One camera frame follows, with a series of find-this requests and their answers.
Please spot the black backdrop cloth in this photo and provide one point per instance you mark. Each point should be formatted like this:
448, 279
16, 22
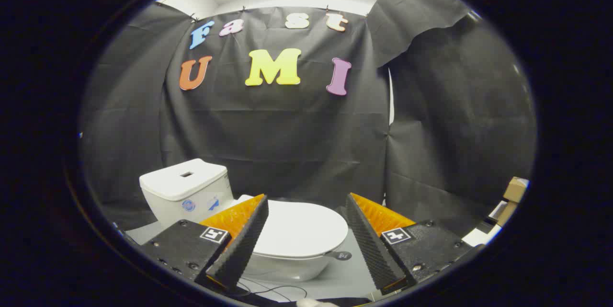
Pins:
287, 130

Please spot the small cardboard box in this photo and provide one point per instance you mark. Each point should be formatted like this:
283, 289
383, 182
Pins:
515, 189

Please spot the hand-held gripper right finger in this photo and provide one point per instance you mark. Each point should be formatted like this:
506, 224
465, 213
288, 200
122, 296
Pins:
376, 254

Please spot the white toilet lid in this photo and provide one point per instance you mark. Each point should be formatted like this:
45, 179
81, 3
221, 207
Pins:
301, 225

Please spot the white flat object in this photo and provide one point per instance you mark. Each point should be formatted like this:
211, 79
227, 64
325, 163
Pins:
479, 236

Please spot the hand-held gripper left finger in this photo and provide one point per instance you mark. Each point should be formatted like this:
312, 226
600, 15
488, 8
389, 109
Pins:
239, 249

